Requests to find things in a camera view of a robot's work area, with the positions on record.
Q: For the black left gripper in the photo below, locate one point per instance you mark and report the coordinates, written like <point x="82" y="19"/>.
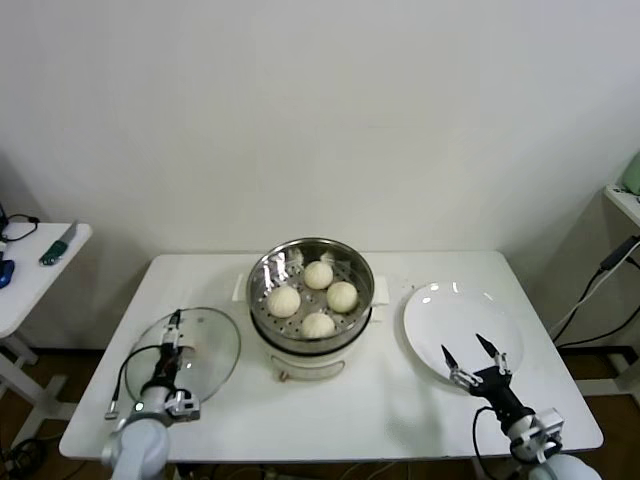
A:
<point x="167" y="367"/>

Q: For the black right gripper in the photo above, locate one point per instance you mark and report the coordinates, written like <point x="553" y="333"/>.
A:
<point x="497" y="392"/>

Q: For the white steamed baozi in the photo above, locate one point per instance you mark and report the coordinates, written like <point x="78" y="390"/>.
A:
<point x="318" y="275"/>
<point x="317" y="325"/>
<point x="342" y="296"/>
<point x="284" y="301"/>

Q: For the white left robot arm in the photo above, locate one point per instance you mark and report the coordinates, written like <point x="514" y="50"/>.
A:
<point x="140" y="445"/>

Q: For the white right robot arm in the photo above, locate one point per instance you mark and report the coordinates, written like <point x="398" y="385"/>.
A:
<point x="565" y="467"/>

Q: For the stainless steel steamer basket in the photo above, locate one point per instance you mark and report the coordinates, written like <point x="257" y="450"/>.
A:
<point x="360" y="280"/>

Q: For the white round plate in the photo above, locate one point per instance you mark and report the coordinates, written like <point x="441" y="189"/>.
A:
<point x="450" y="315"/>

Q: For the white electric cooker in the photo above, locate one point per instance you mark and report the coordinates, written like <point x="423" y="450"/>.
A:
<point x="310" y="362"/>

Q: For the white side table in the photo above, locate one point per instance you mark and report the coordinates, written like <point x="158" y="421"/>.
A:
<point x="45" y="290"/>

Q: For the black power adapter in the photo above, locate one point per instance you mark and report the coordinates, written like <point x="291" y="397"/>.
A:
<point x="617" y="255"/>

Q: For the blue computer mouse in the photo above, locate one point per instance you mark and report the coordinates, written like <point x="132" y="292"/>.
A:
<point x="6" y="272"/>

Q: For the white shelf table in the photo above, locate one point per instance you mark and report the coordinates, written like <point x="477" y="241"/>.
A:
<point x="625" y="200"/>

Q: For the pale green appliance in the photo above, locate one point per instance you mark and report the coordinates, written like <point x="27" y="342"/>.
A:
<point x="632" y="172"/>

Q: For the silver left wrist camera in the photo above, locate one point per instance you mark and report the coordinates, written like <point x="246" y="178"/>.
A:
<point x="185" y="406"/>

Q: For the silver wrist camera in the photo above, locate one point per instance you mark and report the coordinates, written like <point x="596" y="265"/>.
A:
<point x="185" y="406"/>
<point x="542" y="430"/>

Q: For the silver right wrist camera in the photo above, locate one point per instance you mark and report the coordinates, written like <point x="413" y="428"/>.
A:
<point x="542" y="430"/>

